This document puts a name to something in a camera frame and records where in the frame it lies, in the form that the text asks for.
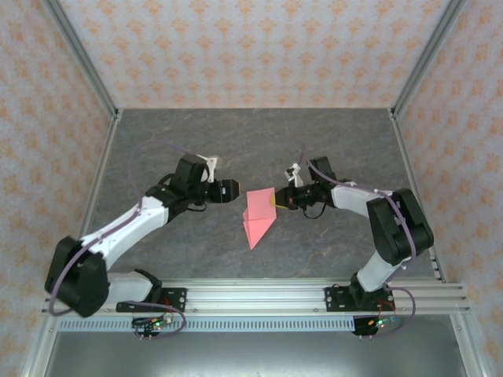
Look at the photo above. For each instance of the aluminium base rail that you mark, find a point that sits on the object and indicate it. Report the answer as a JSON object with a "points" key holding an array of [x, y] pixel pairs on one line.
{"points": [[255, 296]]}

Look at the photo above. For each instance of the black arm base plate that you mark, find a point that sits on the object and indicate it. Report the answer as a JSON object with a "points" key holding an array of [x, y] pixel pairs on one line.
{"points": [[334, 300], [177, 298]]}

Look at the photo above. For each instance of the pink paper sheet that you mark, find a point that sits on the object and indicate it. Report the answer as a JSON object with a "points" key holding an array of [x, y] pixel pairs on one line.
{"points": [[257, 231]]}

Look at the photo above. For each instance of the aluminium frame corner post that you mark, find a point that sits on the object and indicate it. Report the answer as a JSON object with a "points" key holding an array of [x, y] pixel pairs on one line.
{"points": [[87, 63], [421, 63]]}

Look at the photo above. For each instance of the controller board with lights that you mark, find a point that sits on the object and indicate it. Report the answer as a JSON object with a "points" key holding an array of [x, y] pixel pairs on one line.
{"points": [[157, 324], [379, 323]]}

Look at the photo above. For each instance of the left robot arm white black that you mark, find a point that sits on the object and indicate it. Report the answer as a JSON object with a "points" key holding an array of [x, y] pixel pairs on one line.
{"points": [[125, 224]]}

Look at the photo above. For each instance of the aluminium table side rail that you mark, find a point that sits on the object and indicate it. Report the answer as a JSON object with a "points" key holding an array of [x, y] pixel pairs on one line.
{"points": [[107, 149], [404, 149]]}

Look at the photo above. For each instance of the grey metal sheet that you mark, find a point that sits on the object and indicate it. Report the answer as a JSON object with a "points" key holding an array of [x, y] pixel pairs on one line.
{"points": [[251, 357]]}

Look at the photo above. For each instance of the aluminium frame leg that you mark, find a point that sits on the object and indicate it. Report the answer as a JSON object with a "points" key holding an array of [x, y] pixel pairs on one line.
{"points": [[469, 353], [36, 353]]}

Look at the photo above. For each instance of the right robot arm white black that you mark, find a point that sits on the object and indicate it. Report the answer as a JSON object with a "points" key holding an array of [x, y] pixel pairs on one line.
{"points": [[353, 200]]}

